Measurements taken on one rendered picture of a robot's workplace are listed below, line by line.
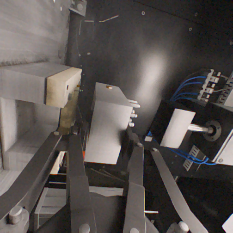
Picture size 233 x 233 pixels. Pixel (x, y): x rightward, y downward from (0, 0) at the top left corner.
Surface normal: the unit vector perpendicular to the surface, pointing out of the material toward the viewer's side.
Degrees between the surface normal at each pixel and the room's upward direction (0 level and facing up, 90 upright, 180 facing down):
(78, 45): 90
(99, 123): 89
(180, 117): 90
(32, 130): 90
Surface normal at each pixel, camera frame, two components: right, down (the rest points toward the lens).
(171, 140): 0.11, 0.40
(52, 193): 0.23, -0.90
